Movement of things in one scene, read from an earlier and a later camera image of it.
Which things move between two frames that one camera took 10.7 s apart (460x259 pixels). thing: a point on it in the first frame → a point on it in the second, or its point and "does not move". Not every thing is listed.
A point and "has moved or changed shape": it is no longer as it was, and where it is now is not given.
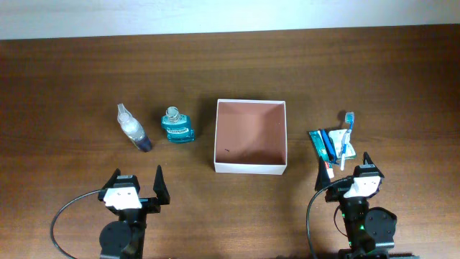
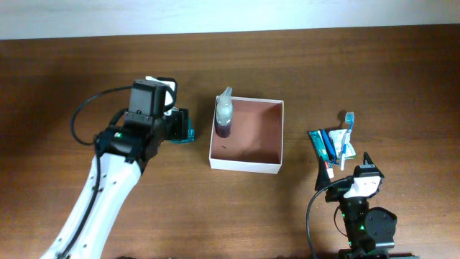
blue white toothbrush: (349, 117) does not move
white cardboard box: (250, 137) does not move
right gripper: (336, 192) does not move
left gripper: (163, 196) → (180, 126)
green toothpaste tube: (321, 148) does not move
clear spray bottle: (133, 129) has moved or changed shape
